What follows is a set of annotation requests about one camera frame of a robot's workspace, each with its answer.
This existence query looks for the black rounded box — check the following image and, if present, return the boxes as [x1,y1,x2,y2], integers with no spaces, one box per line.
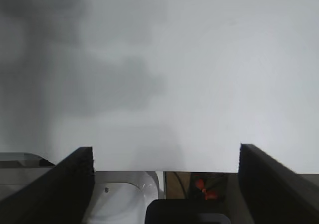
[145,199,232,224]

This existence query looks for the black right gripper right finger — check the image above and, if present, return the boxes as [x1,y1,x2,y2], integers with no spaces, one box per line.
[237,142,319,224]

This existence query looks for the grey metal frame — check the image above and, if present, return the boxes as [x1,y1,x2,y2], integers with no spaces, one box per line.
[0,152,57,177]

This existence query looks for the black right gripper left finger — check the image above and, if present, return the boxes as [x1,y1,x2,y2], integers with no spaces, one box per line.
[0,146,96,224]

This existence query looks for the small red object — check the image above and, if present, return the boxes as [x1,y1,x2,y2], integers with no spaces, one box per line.
[195,178,219,201]

